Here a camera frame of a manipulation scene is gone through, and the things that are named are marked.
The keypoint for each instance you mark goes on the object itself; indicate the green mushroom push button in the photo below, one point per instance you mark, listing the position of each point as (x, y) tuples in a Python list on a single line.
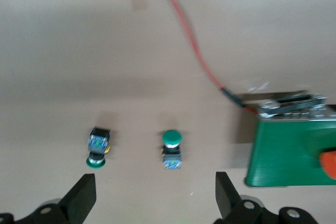
[(172, 150), (98, 145)]

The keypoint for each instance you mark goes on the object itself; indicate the orange cylinder white print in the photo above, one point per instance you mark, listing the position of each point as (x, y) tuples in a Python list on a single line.
[(329, 165)]

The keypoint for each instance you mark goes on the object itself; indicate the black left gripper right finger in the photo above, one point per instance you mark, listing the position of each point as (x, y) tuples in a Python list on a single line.
[(227, 197)]

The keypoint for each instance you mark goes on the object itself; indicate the green conveyor belt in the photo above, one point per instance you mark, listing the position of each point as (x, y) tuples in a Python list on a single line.
[(283, 155)]

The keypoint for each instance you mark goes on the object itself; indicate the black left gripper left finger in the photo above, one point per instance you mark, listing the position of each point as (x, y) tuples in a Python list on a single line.
[(81, 197)]

